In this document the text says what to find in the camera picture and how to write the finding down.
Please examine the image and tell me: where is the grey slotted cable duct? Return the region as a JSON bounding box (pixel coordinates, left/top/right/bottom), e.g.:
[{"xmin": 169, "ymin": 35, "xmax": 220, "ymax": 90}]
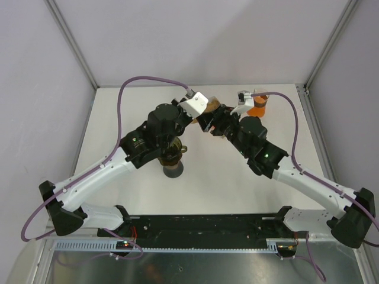
[{"xmin": 53, "ymin": 239, "xmax": 297, "ymax": 253}]

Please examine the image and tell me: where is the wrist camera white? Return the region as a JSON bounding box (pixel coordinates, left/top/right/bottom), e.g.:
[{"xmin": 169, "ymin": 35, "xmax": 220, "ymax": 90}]
[
  {"xmin": 179, "ymin": 92, "xmax": 208, "ymax": 119},
  {"xmin": 230, "ymin": 91, "xmax": 254, "ymax": 115}
]

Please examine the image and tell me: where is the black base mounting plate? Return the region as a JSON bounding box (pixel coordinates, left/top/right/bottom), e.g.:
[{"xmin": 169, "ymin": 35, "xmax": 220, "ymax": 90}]
[{"xmin": 114, "ymin": 213, "xmax": 298, "ymax": 246}]

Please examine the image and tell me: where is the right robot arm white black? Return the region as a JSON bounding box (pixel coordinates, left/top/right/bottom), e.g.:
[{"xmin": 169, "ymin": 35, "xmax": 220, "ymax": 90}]
[{"xmin": 197, "ymin": 105, "xmax": 375, "ymax": 249}]

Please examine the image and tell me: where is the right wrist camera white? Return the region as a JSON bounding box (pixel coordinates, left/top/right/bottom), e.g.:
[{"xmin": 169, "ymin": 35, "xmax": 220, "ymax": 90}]
[{"xmin": 230, "ymin": 91, "xmax": 254, "ymax": 115}]

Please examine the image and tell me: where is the olive green plastic dripper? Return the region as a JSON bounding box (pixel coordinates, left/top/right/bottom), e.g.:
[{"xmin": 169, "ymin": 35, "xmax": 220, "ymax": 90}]
[{"xmin": 158, "ymin": 137, "xmax": 188, "ymax": 166}]

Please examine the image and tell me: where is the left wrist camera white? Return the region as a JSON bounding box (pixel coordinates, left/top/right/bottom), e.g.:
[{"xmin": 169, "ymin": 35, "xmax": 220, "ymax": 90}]
[{"xmin": 179, "ymin": 92, "xmax": 208, "ymax": 119}]

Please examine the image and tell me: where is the aluminium frame post right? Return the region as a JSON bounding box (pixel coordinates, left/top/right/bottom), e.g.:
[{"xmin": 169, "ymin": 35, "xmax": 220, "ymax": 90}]
[{"xmin": 303, "ymin": 0, "xmax": 361, "ymax": 91}]

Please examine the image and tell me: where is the glass beaker with orange contents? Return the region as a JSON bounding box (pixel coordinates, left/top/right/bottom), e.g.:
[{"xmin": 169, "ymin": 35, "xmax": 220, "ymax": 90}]
[{"xmin": 247, "ymin": 88, "xmax": 269, "ymax": 118}]

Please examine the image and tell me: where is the grey carafe with red rim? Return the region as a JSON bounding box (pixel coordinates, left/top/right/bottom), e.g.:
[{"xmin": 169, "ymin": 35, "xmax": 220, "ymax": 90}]
[{"xmin": 163, "ymin": 161, "xmax": 184, "ymax": 179}]

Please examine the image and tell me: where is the aluminium frame post left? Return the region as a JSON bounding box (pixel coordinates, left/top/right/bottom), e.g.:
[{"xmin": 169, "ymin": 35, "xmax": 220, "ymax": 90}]
[{"xmin": 44, "ymin": 0, "xmax": 99, "ymax": 90}]

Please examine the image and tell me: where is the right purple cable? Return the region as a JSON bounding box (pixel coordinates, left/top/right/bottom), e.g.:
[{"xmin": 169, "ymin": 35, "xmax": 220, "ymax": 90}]
[{"xmin": 250, "ymin": 91, "xmax": 379, "ymax": 282}]

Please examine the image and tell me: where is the aluminium frame rail right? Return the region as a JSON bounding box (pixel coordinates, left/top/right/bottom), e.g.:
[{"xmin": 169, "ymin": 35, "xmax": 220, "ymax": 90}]
[{"xmin": 296, "ymin": 83, "xmax": 364, "ymax": 246}]

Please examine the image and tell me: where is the purple cable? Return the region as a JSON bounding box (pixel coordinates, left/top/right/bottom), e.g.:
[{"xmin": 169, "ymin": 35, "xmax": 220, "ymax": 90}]
[
  {"xmin": 20, "ymin": 76, "xmax": 196, "ymax": 261},
  {"xmin": 250, "ymin": 91, "xmax": 379, "ymax": 282}
]

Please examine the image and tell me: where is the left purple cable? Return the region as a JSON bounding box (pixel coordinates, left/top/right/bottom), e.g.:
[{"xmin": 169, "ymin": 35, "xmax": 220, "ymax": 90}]
[{"xmin": 20, "ymin": 76, "xmax": 196, "ymax": 261}]

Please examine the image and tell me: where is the brown paper coffee filter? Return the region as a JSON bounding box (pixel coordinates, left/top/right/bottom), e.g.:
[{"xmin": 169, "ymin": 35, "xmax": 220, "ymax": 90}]
[{"xmin": 191, "ymin": 96, "xmax": 221, "ymax": 124}]

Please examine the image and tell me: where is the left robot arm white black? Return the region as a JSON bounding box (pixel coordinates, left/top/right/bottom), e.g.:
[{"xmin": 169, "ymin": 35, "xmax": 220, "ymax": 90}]
[{"xmin": 39, "ymin": 95, "xmax": 207, "ymax": 237}]

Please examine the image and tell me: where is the aluminium frame post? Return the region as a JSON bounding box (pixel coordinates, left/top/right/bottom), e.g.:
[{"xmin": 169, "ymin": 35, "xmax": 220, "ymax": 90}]
[
  {"xmin": 303, "ymin": 0, "xmax": 361, "ymax": 91},
  {"xmin": 44, "ymin": 0, "xmax": 99, "ymax": 90}
]

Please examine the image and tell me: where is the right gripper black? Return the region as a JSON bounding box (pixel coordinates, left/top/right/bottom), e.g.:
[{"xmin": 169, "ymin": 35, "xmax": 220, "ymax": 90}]
[{"xmin": 197, "ymin": 104, "xmax": 250, "ymax": 157}]

